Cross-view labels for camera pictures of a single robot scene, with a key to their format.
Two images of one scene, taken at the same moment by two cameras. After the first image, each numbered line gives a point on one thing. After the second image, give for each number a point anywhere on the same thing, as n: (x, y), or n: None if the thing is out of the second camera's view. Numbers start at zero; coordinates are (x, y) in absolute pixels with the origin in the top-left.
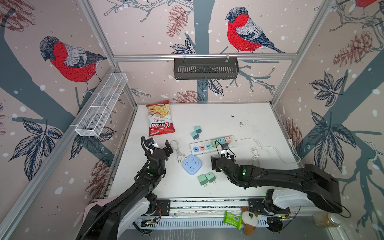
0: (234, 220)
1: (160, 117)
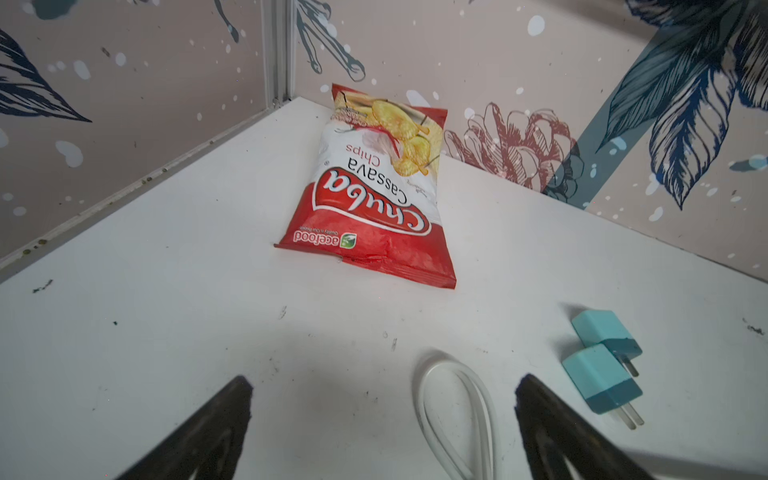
0: None
1: (374, 194)
